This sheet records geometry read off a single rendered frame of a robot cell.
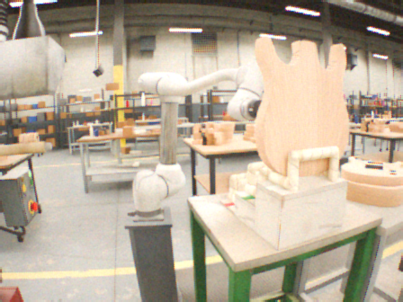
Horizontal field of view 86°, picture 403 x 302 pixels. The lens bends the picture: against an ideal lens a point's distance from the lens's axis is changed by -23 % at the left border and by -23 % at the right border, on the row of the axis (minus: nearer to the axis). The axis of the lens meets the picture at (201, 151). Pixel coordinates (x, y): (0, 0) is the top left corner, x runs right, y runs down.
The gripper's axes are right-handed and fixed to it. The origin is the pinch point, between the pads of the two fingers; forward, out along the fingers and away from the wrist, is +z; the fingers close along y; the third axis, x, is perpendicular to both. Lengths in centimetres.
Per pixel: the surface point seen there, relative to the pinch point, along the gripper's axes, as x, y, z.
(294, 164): -13.8, 10.1, 17.9
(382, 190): -34, -48, 11
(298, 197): -23.0, 9.1, 19.1
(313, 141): -8.8, 0.4, 14.8
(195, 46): 279, -315, -1080
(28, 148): -6, 81, -3
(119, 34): 224, 37, -687
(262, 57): 14.3, 17.0, 13.9
